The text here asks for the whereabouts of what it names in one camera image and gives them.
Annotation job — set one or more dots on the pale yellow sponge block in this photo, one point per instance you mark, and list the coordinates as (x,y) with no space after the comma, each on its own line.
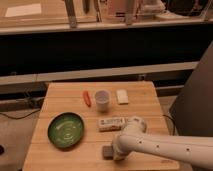
(122,96)

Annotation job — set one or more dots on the white labelled bottle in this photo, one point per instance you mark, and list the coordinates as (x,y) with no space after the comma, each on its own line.
(111,123)

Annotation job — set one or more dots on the grey rectangular eraser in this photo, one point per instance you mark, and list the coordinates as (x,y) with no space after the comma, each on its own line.
(107,152)

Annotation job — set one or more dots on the wooden table top board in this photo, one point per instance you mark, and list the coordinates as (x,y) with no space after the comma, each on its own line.
(87,155)

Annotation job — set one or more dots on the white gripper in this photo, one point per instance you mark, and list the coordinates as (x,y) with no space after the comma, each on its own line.
(117,155)

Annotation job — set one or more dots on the orange carrot toy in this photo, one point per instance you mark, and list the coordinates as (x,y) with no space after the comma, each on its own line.
(86,98)

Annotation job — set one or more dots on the green round bowl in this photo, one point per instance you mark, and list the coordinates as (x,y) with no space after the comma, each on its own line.
(65,130)

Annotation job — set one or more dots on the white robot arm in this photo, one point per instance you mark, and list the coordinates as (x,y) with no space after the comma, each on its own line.
(133,137)

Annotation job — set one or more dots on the white ceramic cup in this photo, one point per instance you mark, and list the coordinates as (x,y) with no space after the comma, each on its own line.
(102,99)

